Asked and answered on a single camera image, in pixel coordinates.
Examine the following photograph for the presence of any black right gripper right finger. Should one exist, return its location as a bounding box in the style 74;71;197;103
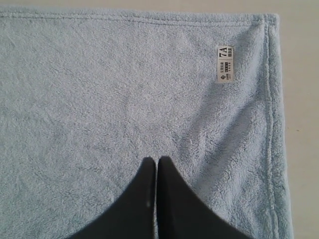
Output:
157;156;249;239

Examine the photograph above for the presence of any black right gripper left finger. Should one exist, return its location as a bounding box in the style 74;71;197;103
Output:
70;157;156;239

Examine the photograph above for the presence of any light blue fleece towel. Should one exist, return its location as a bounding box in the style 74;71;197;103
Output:
0;5;294;239

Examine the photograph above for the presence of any white towel care label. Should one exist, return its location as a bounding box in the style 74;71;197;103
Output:
217;46;234;83

